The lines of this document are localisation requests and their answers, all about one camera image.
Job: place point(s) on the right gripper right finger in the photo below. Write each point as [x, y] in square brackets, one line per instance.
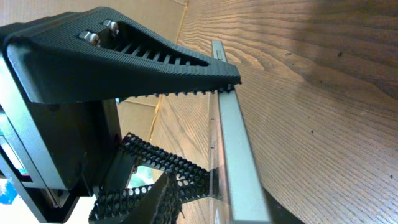
[160, 205]

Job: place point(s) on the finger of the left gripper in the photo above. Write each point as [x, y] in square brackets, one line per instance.
[112, 206]
[157, 158]

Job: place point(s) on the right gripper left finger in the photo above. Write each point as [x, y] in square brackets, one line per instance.
[102, 54]

